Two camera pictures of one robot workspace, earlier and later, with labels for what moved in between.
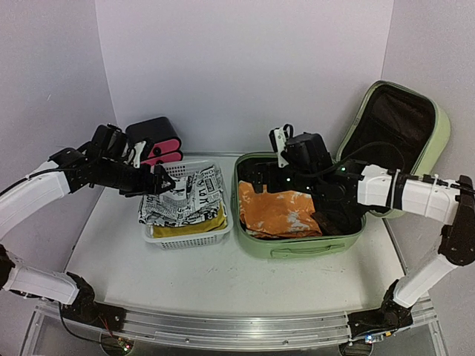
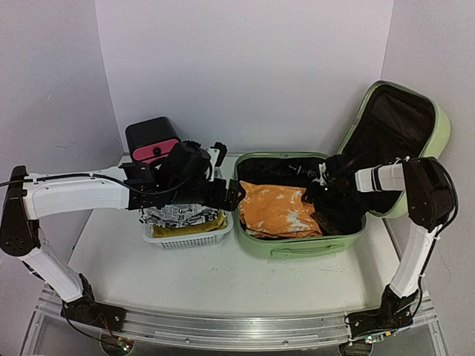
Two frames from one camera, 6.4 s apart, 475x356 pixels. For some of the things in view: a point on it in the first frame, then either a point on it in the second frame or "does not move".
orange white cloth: (286, 213) does not move
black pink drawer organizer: (166, 141) does not move
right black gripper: (268, 171) → (320, 207)
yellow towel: (212, 224) does not move
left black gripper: (144, 188) → (231, 202)
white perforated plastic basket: (197, 239) does not move
